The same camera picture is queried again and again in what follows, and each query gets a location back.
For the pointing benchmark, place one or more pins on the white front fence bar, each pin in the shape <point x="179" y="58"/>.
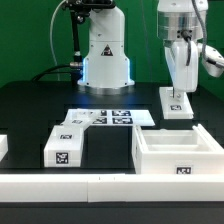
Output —
<point x="110" y="188"/>

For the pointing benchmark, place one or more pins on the white left fence bar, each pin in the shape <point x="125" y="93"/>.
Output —
<point x="3" y="146"/>

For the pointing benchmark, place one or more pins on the white fence bar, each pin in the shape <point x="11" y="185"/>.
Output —
<point x="3" y="146"/>
<point x="110" y="188"/>

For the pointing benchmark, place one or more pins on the white door panel with knob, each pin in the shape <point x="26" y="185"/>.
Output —
<point x="174" y="108"/>

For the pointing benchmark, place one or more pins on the white flat panel with tag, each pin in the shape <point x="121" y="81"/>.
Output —
<point x="79" y="119"/>

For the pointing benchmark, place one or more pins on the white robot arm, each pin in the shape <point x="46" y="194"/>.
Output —
<point x="180" y="25"/>

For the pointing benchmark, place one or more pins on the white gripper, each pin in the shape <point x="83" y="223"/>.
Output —
<point x="182" y="60"/>

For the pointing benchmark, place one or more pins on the white block with two tags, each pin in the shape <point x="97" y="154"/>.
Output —
<point x="64" y="147"/>

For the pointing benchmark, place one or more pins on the white cabinet body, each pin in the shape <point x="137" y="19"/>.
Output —
<point x="164" y="151"/>

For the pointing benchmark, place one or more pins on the white tag base sheet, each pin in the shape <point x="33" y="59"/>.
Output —
<point x="117" y="117"/>

